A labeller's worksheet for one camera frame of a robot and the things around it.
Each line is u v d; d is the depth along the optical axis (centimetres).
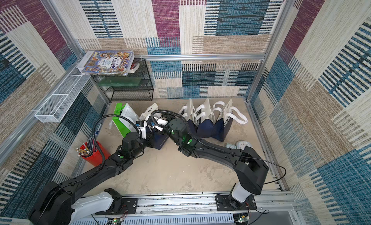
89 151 74
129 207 74
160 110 46
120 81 99
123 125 79
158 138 86
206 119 81
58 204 40
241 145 92
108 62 80
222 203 73
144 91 118
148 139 73
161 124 60
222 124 84
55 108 71
